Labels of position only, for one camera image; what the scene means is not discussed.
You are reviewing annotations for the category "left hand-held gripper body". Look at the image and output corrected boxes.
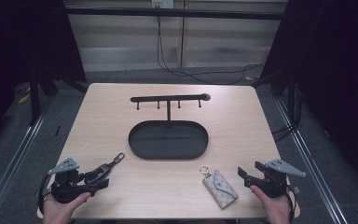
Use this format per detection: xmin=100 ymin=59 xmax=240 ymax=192
xmin=47 ymin=158 xmax=91 ymax=204

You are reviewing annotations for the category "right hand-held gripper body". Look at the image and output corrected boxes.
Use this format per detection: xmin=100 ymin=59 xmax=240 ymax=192
xmin=255 ymin=159 xmax=307 ymax=199

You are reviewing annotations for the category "black car key with clip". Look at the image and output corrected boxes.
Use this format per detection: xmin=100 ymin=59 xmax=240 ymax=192
xmin=84 ymin=152 xmax=126 ymax=185

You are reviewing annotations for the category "grey key pouch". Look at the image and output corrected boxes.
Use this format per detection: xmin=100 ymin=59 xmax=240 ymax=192
xmin=199 ymin=164 xmax=240 ymax=210

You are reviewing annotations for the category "black key rack with tray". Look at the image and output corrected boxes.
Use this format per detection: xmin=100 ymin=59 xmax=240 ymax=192
xmin=128 ymin=92 xmax=212 ymax=161

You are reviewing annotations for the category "person's right hand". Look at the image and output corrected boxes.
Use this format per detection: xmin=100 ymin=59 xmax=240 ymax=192
xmin=250 ymin=185 xmax=292 ymax=224

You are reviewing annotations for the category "person's left hand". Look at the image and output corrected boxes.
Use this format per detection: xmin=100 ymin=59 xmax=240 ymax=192
xmin=42 ymin=191 xmax=91 ymax=224

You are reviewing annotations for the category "black metal stand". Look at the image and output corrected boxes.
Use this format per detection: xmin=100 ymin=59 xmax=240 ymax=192
xmin=251 ymin=66 xmax=296 ymax=125
xmin=27 ymin=69 xmax=59 ymax=126

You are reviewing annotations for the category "yellow tape piece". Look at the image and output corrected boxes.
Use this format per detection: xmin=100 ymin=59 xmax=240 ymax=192
xmin=17 ymin=92 xmax=31 ymax=105

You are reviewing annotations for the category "black horizontal bar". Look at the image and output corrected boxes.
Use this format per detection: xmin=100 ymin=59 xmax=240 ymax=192
xmin=64 ymin=7 xmax=289 ymax=21

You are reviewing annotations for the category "right hand-held gripper cable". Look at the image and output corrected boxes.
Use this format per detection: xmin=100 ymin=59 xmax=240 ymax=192
xmin=285 ymin=185 xmax=296 ymax=222

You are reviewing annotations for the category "hand-held gripper cable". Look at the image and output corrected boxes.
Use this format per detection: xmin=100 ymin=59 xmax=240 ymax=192
xmin=285 ymin=185 xmax=296 ymax=222
xmin=37 ymin=173 xmax=52 ymax=216

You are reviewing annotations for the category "left hand-held gripper cable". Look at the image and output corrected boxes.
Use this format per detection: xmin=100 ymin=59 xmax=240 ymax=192
xmin=37 ymin=173 xmax=52 ymax=216

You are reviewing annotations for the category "metal floor rail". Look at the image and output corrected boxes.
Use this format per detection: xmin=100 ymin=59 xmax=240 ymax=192
xmin=274 ymin=98 xmax=350 ymax=224
xmin=0 ymin=101 xmax=56 ymax=224

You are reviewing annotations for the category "bundle of black cables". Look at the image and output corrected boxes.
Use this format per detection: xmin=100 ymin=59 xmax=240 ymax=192
xmin=271 ymin=87 xmax=303 ymax=143

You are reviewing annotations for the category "black floor cable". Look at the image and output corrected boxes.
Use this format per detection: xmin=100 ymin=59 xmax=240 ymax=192
xmin=156 ymin=15 xmax=266 ymax=86

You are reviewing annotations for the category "white wall socket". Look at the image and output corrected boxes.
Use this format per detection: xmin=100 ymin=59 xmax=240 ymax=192
xmin=151 ymin=0 xmax=175 ymax=9

